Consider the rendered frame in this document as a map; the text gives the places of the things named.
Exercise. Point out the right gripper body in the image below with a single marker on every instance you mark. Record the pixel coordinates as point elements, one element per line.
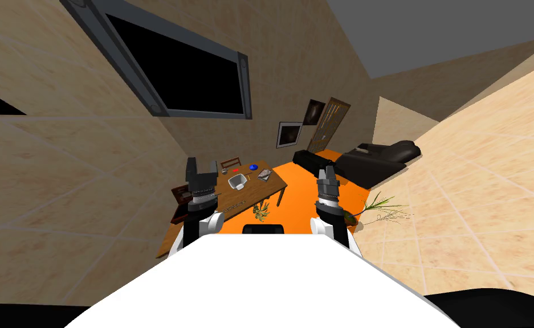
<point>328,188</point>

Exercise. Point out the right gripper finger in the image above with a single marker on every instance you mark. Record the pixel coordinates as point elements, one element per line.
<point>321,175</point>
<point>330,173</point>

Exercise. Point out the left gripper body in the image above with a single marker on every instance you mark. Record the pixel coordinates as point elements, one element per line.
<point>202,186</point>

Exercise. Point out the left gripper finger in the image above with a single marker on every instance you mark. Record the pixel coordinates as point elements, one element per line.
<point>213,169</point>
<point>191,167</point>

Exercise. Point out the brown wooden chair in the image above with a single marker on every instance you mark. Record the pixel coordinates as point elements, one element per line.
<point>230,162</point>

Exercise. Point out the black low bench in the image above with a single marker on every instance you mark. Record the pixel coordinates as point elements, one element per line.
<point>310,159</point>

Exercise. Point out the dark brown chair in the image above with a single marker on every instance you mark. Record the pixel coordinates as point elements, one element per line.
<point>180,202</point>

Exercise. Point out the white square bowl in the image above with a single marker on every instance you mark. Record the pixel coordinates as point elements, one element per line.
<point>238,182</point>

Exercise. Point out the orange rug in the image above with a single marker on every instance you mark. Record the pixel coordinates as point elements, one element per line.
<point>296,202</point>

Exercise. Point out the black sofa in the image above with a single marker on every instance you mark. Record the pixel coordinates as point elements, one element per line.
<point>376,161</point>

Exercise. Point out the brown wooden table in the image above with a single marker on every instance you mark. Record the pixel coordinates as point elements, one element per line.
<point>253,193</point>

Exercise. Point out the green potted plant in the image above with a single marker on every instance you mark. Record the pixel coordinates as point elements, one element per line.
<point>371,208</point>

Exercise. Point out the brown wooden door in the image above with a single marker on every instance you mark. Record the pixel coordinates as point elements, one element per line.
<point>328,125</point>

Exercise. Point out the grey book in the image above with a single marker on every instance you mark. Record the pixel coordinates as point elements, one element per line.
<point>264,174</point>

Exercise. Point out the white framed picture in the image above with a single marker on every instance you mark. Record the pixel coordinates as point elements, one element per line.
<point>289,134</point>

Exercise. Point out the dark frameless picture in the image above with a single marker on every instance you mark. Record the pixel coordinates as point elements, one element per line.
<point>314,112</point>

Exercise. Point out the small yellow green plant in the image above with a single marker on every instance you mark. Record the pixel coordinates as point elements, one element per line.
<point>261,212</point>

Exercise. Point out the large grey framed window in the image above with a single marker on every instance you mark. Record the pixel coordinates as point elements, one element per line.
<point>180,68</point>

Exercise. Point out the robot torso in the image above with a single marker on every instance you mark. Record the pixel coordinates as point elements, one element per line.
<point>266,282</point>

